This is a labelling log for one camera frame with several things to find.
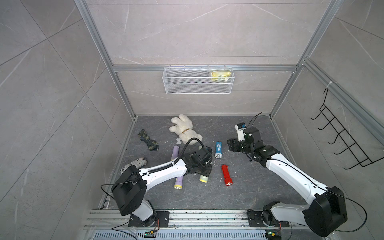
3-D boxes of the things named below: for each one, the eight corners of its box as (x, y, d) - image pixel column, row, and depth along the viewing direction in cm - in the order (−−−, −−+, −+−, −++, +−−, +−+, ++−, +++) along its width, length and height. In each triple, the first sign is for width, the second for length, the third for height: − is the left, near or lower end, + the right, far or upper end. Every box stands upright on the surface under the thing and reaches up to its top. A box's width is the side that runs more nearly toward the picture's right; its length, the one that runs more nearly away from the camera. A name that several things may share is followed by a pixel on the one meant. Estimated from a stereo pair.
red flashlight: (225, 186, 86) (226, 184, 85) (221, 166, 94) (222, 164, 92) (233, 185, 87) (233, 184, 85) (228, 165, 94) (228, 164, 93)
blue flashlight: (215, 158, 98) (215, 155, 95) (215, 143, 105) (215, 140, 103) (222, 158, 98) (222, 156, 95) (221, 144, 105) (222, 141, 102)
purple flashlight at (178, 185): (174, 189, 85) (173, 187, 82) (175, 178, 89) (174, 176, 86) (182, 189, 85) (182, 187, 82) (183, 178, 89) (182, 176, 86)
